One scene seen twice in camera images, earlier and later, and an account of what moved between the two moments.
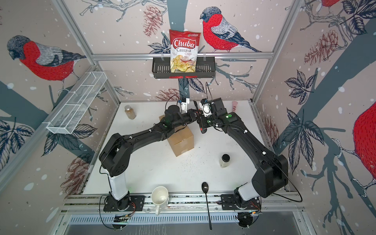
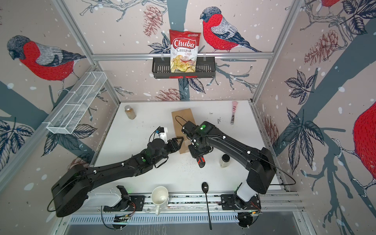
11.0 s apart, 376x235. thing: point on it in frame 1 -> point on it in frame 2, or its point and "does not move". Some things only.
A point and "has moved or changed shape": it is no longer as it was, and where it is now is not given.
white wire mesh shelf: [69, 114] does not move
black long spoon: [205, 187] does not move
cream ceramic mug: [160, 198] does not move
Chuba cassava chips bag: [183, 52] does not move
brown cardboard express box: [181, 140] has moved or changed shape
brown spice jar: [129, 112] does not move
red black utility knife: [203, 129] -> [200, 161]
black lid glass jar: [224, 160] does not move
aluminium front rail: [188, 203] does not move
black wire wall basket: [205, 68] does not move
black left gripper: [191, 116] -> [176, 147]
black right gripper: [202, 122] -> [196, 152]
